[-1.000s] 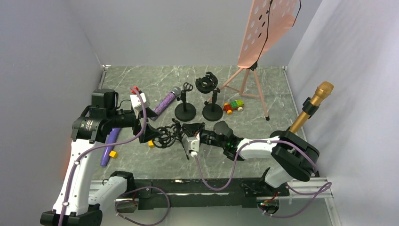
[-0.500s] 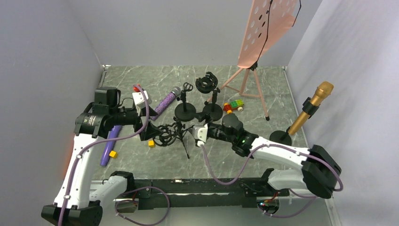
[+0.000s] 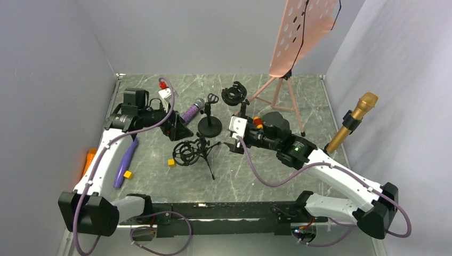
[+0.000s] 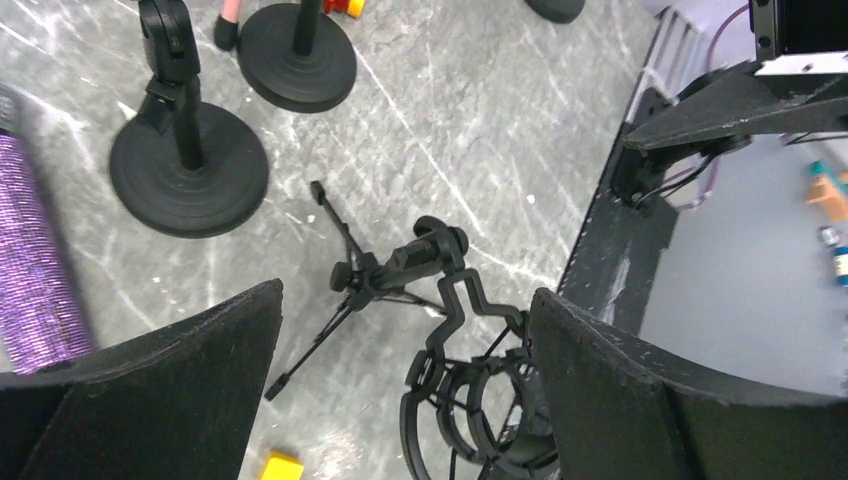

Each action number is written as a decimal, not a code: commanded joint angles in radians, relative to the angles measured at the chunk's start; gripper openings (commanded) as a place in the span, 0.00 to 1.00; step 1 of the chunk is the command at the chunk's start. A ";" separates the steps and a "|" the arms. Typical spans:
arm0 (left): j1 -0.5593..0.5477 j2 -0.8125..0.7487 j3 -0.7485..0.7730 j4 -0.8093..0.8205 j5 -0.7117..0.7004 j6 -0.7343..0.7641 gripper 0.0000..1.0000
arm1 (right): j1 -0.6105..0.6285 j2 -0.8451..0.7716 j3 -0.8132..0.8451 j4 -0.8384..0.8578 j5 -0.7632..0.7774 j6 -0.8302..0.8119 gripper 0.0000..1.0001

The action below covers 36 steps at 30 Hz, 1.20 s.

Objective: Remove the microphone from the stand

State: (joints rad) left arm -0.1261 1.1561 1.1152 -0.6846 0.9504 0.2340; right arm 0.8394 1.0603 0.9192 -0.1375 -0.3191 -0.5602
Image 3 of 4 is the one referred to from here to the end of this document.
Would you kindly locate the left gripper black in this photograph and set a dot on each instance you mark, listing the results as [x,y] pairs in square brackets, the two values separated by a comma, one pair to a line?
[180,131]

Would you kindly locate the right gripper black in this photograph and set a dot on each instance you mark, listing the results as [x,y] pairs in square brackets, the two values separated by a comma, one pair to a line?
[237,147]

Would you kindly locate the glitter purple silver microphone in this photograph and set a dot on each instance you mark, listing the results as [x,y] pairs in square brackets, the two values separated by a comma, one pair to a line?
[192,111]

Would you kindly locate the black tripod mic stand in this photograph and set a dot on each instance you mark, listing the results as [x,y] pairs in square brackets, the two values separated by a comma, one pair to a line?
[186,153]

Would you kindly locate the black round base mic stand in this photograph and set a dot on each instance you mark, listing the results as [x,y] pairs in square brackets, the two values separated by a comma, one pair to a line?
[209,126]

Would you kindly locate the black shock mount desk stand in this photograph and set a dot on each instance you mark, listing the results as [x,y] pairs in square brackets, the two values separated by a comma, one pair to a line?
[236,95]

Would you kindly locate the orange microphone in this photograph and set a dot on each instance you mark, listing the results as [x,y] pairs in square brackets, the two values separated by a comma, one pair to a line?
[89,158]

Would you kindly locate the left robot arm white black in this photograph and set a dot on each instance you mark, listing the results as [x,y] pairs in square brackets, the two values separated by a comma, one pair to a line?
[88,209]

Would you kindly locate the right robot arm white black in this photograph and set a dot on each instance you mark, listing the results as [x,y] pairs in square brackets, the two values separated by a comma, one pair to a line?
[367,204]

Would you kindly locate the gold microphone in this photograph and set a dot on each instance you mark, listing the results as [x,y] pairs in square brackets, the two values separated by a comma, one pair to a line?
[352,119]

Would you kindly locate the pink music stand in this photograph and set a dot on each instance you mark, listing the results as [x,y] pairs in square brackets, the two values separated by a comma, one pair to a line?
[304,24]

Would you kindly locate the colourful toy block car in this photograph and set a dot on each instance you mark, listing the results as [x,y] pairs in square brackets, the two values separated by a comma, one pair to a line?
[258,122]

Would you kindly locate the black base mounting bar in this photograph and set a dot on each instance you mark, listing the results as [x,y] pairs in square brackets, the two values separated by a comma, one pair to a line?
[277,218]

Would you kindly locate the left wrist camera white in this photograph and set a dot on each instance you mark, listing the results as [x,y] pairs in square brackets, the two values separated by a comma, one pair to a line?
[166,94]

